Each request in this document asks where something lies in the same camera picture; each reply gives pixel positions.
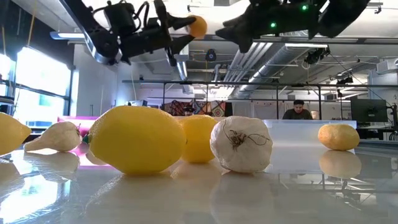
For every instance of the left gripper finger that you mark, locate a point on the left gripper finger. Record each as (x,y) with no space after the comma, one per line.
(174,22)
(177,43)

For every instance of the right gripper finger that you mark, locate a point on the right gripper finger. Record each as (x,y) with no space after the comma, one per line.
(236,26)
(247,42)

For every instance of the small orange-yellow lemon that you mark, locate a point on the small orange-yellow lemon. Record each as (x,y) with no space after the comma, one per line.
(199,27)

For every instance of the large yellow lemon green tip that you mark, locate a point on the large yellow lemon green tip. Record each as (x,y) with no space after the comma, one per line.
(136,140)

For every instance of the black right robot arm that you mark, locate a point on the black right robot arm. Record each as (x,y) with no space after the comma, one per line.
(335,15)

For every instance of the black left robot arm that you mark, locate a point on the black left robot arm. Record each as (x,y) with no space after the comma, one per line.
(102,46)

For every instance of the person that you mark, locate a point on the person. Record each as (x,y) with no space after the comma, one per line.
(298,112)
(188,111)

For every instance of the colourful patterned tapestry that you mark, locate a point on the colourful patterned tapestry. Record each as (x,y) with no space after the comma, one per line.
(214,109)

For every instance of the pink plastic basket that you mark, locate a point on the pink plastic basket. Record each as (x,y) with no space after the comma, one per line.
(77,118)

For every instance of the clear plastic basket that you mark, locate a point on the clear plastic basket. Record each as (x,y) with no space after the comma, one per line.
(295,133)

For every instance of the white garlic bulb brown roots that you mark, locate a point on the white garlic bulb brown roots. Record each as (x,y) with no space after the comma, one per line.
(242,155)

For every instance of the black monitor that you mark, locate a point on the black monitor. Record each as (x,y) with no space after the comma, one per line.
(368,110)

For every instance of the white table mat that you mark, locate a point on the white table mat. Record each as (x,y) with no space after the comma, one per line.
(199,199)

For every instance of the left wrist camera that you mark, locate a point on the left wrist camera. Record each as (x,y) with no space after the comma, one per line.
(119,17)

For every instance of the black ceiling camera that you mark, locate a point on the black ceiling camera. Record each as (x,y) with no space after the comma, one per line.
(211,55)

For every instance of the silver ventilation duct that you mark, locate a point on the silver ventilation duct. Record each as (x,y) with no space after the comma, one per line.
(267,73)

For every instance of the black metal rack frame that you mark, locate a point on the black metal rack frame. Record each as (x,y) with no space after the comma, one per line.
(277,93)

